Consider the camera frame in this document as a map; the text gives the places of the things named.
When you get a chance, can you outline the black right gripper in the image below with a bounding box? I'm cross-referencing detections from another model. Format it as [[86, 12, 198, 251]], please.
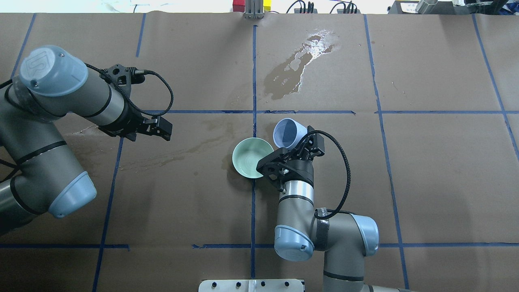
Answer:
[[256, 134, 314, 192]]

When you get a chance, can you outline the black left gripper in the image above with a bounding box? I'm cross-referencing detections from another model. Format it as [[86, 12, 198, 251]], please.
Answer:
[[98, 101, 173, 141]]

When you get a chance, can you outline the light blue plastic cup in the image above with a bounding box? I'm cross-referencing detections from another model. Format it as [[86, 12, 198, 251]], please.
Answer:
[[272, 118, 308, 150]]

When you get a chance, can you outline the light green bowl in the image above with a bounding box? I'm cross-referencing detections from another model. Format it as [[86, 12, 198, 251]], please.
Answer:
[[232, 138, 274, 179]]

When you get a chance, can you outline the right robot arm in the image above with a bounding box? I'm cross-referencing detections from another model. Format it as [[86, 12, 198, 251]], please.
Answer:
[[256, 130, 394, 292]]

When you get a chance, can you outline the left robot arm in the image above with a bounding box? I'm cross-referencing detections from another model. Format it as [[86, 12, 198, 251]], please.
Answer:
[[1, 45, 172, 235]]

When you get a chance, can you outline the red box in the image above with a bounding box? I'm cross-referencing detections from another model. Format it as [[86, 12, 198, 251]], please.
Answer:
[[232, 0, 245, 13]]

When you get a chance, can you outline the yellow box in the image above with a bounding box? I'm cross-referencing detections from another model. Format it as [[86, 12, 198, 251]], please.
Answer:
[[263, 0, 272, 11]]

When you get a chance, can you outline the grey equipment at edge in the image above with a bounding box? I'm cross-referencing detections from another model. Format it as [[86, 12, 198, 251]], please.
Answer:
[[387, 0, 518, 15]]

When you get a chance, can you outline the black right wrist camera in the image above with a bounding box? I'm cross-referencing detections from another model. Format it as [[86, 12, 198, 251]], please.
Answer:
[[308, 133, 325, 161]]

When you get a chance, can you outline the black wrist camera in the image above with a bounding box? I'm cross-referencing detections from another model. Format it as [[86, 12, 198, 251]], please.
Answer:
[[308, 133, 325, 161], [99, 64, 145, 86]]

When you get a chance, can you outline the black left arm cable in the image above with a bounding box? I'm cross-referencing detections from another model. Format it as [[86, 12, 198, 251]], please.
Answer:
[[83, 63, 174, 117]]

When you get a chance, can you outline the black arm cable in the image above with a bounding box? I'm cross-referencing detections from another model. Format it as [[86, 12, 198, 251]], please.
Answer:
[[308, 130, 352, 220], [83, 63, 174, 117]]

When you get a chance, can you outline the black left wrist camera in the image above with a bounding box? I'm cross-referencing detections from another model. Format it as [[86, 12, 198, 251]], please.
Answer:
[[99, 64, 145, 86]]

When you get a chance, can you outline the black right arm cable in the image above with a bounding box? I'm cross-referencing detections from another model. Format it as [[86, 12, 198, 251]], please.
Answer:
[[308, 130, 352, 220]]

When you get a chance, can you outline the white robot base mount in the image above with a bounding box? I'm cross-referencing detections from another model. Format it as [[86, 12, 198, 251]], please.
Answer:
[[198, 279, 305, 292]]

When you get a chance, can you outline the black cable connector left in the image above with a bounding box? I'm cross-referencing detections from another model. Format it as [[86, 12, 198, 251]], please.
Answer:
[[285, 0, 317, 14]]

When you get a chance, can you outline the black cable connector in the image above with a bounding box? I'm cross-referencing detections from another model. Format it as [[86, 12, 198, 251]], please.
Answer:
[[329, 0, 361, 14], [285, 0, 317, 14]]

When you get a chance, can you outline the grey metal camera post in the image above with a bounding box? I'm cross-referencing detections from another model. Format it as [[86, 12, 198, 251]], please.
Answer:
[[243, 0, 264, 19]]

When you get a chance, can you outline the black cable connector right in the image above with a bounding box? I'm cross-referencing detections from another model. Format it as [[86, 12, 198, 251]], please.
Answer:
[[329, 0, 361, 14]]

